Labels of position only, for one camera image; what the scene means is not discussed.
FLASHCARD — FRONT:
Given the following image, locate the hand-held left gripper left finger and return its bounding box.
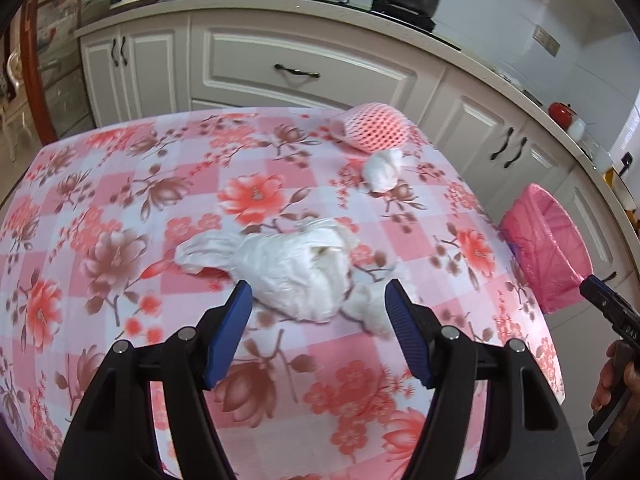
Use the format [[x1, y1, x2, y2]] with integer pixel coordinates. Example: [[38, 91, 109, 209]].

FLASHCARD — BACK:
[[54, 280, 253, 480]]

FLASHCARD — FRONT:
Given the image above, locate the white bin with pink liner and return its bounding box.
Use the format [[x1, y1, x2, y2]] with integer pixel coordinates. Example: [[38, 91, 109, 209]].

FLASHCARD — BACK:
[[499, 183, 595, 315]]

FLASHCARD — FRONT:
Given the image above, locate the red lidded jar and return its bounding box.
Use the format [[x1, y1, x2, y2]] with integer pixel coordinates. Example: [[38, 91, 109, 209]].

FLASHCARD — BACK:
[[548, 102, 574, 126]]

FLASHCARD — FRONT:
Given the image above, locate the person's right hand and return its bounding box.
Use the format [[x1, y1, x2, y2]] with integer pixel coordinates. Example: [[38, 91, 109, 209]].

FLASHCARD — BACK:
[[591, 340, 640, 443]]

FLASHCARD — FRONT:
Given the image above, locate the white plastic bag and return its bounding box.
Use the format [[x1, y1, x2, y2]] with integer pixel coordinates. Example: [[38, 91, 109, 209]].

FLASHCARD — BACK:
[[175, 217, 358, 323]]

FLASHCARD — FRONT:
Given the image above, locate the pink foam fruit net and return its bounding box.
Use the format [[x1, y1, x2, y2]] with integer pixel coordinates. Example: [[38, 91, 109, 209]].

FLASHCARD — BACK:
[[327, 102, 408, 153]]

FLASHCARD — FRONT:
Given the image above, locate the pink floral tablecloth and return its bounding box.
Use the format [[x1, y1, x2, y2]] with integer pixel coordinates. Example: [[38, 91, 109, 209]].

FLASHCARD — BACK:
[[0, 107, 563, 480]]

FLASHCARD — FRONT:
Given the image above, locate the black drawer handle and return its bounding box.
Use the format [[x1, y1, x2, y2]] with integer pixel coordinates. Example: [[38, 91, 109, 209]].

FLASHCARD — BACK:
[[274, 63, 321, 79]]

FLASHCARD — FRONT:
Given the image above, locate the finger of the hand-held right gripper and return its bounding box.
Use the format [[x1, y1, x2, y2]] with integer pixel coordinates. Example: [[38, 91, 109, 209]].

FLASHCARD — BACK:
[[580, 275, 640, 348]]

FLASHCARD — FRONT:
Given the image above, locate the crumpled white tissue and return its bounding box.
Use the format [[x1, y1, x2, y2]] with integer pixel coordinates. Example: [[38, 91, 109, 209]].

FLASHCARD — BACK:
[[362, 149, 403, 192], [342, 282, 396, 338]]

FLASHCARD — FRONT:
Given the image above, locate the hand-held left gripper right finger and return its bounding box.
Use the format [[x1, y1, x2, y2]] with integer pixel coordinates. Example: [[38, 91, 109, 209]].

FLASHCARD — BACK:
[[385, 279, 586, 480]]

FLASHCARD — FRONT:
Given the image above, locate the wooden framed glass door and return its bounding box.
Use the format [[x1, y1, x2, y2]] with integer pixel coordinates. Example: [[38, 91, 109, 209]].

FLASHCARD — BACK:
[[0, 0, 96, 146]]

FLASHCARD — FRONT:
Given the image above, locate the white ornate chair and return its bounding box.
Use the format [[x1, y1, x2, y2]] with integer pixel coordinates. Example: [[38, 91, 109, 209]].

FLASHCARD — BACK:
[[0, 45, 36, 161]]

